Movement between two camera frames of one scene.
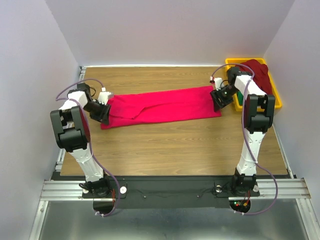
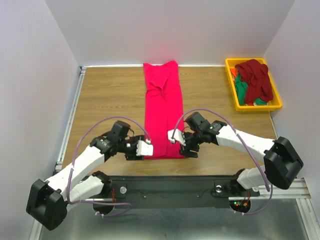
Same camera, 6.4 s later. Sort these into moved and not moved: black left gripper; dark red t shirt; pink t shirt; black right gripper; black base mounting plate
Moved: pink t shirt; black right gripper; black left gripper
Not moved: dark red t shirt; black base mounting plate
